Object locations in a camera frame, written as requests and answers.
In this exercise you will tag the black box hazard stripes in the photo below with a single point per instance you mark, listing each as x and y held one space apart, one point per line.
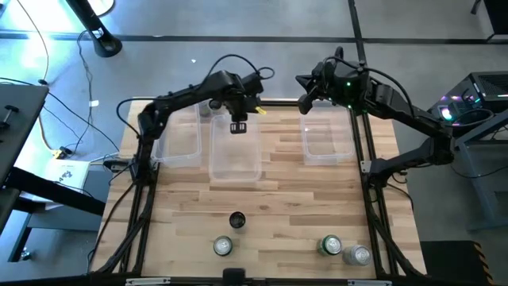
456 262

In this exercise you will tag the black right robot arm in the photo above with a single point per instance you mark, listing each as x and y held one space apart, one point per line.
412 123

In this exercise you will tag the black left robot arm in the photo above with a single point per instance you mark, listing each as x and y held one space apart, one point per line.
178 96

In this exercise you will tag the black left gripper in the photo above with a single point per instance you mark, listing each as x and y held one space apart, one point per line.
243 104

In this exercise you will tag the yellow power plug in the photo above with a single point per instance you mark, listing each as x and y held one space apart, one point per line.
62 152

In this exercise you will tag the black soda can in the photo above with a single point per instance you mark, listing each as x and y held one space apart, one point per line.
237 219

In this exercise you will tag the white cardboard box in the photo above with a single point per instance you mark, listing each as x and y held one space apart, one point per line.
68 175

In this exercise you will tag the blue-grey metal table frame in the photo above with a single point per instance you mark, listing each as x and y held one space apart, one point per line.
482 178

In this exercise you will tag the black aluminium frame rail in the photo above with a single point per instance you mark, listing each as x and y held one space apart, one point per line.
278 280
137 222
301 103
381 214

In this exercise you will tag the black power strip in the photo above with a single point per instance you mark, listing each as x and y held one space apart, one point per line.
117 165

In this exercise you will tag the dark grey desk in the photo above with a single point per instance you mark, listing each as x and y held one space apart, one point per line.
20 119

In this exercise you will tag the white lemon soda can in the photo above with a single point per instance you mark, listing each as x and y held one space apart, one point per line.
357 255

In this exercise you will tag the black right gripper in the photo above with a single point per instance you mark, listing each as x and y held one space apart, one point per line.
325 81

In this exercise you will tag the black computer case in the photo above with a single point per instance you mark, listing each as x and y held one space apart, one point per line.
472 99

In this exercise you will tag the black chair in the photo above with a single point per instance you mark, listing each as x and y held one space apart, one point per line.
494 16

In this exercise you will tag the black table-level camera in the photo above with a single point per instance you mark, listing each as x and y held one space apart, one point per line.
233 275

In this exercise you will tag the black floor stand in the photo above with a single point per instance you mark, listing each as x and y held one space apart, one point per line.
95 28

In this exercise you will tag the silver metal bracket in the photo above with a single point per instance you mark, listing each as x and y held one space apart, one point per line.
147 281

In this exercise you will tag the clear plastic bin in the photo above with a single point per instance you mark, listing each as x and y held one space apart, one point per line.
178 139
235 159
327 139

